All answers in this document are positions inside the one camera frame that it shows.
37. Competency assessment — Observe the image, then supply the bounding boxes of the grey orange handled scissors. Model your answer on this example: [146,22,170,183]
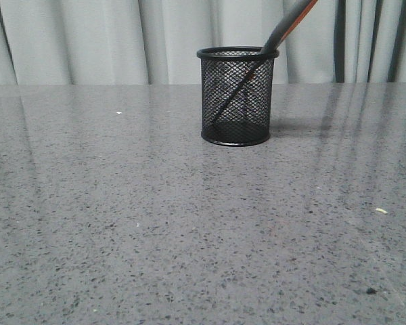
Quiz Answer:
[213,0,317,121]

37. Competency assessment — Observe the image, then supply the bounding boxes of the grey pleated curtain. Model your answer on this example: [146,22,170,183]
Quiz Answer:
[0,1,406,85]

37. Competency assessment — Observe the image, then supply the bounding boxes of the black wire mesh cup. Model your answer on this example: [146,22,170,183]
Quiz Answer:
[196,46,279,146]

